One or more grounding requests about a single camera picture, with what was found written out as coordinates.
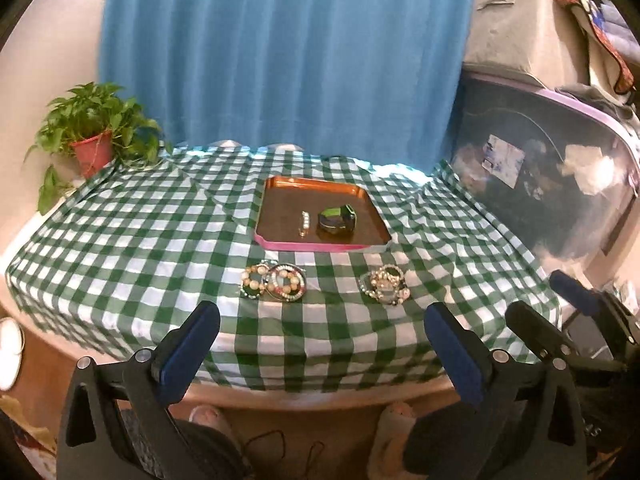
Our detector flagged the green potted plant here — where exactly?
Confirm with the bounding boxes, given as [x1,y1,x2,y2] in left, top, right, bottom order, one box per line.
[22,80,166,216]

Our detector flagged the red plant pot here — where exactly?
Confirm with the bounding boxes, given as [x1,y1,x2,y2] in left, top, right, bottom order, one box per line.
[70,130,113,179]

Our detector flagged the blue curtain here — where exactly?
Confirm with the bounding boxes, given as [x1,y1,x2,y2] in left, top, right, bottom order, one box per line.
[100,0,473,171]

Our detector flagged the beige fabric storage box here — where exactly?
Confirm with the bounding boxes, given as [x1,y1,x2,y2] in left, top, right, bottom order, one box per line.
[463,0,589,90]

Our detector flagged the green white checkered tablecloth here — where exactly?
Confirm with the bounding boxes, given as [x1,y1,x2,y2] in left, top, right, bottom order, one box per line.
[6,148,560,393]

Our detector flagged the dark transparent storage box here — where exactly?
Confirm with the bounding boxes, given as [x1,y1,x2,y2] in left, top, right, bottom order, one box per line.
[450,70,639,285]

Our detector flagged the large cream orange bead bracelet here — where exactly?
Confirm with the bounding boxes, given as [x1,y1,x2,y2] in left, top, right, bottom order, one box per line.
[238,261,281,302]

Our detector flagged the green black bangle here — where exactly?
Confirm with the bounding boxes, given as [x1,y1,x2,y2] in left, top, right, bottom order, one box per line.
[318,204,357,235]

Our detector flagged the colourful beaded bracelet pile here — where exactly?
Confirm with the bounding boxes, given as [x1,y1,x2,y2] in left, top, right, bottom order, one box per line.
[264,261,309,304]

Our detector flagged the pink orange metal tray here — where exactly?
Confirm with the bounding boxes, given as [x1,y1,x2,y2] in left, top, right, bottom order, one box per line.
[254,176,392,252]

